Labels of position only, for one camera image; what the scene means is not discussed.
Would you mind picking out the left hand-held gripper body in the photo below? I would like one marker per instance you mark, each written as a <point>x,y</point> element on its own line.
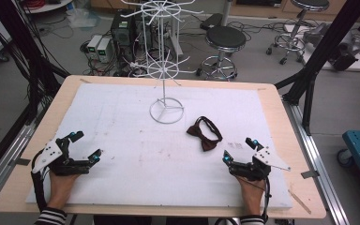
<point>59,164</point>

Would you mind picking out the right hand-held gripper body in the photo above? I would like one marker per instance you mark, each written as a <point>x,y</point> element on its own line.
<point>256,168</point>

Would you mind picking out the dark red bow tie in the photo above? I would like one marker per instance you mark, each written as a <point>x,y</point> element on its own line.
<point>206,142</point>

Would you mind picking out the person's left hand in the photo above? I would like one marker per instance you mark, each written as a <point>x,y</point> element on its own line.
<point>61,190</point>

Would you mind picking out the person's right hand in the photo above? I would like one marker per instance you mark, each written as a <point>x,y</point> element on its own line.
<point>252,195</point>

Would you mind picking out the grey tape strip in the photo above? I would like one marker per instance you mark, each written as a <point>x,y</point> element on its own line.
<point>309,174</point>
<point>20,162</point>

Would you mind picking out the white foam mat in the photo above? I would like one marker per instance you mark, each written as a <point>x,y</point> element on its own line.
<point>143,162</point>

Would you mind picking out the striped sleeve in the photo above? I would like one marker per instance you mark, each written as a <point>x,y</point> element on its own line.
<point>252,220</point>
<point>50,217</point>

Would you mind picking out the thin wooden stick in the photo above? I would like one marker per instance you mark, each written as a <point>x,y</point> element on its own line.
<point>299,201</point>

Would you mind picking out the person's dark lap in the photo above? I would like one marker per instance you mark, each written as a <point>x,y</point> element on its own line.
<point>150,220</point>

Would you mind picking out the white power supply box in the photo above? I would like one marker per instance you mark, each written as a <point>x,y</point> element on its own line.
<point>93,45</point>
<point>104,50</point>

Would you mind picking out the black round stool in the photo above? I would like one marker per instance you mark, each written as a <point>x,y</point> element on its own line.
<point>225,39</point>

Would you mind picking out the grey wheeled stool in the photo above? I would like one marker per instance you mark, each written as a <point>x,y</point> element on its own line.
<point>293,40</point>

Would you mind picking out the black computer tower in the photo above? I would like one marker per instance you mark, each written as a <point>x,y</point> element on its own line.
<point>123,34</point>

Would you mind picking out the clear plastic bag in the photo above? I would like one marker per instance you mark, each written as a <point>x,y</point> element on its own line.
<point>82,18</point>

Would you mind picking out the black flat box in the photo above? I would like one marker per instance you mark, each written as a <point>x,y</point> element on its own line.
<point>211,21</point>

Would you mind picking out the dark grey machine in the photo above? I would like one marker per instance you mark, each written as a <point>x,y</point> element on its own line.
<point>345,50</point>

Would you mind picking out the aluminium rail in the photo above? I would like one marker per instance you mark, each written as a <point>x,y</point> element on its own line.
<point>318,162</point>
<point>9,150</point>

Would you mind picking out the black metal frame post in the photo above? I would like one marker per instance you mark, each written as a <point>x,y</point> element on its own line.
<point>28,47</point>
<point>325,47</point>

